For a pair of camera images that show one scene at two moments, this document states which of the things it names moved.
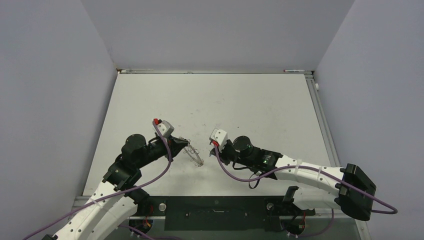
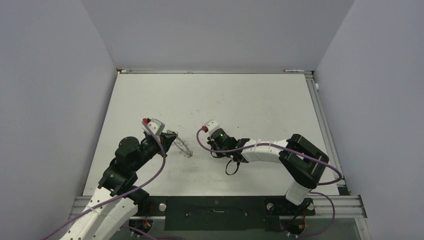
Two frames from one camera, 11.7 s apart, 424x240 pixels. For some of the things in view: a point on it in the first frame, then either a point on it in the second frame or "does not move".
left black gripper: x=175 y=145 → x=166 y=140
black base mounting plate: x=221 y=213 does not move
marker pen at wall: x=292 y=70 does not move
